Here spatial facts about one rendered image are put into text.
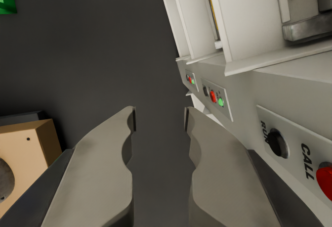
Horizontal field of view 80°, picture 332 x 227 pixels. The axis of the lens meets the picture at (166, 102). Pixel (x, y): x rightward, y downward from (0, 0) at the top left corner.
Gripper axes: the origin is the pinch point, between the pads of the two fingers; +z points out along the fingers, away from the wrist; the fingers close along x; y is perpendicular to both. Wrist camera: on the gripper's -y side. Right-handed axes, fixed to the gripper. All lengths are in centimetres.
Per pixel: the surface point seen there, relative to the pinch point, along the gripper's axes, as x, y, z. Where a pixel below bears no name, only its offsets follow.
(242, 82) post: 6.8, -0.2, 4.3
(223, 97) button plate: 7.5, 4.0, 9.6
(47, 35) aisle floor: -38, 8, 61
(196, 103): 11.6, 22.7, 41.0
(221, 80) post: 7.0, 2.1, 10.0
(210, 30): 9.0, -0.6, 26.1
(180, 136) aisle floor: 9, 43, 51
